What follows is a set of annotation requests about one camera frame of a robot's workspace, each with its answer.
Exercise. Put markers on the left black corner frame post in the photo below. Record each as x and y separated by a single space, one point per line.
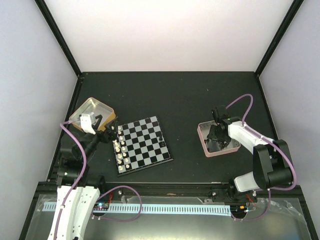
46 13

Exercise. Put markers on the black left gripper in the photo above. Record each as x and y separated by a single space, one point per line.
111 134

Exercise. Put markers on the light blue cable duct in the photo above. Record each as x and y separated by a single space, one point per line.
163 209

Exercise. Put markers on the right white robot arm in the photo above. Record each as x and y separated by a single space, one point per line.
271 159

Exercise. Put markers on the pink tray of black pieces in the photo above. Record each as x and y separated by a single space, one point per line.
210 147

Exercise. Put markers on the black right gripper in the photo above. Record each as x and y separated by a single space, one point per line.
212 135

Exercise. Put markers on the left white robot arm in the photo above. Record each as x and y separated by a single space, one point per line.
77 190

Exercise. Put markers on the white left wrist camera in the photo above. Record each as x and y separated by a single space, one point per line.
86 122

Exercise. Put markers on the white chess piece row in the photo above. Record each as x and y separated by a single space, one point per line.
121 152

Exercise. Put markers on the black corner frame post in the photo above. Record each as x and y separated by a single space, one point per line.
46 13
283 27

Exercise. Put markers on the black and silver chessboard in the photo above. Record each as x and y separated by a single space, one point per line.
142 141

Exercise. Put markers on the gold metal tin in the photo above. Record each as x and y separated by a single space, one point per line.
103 114

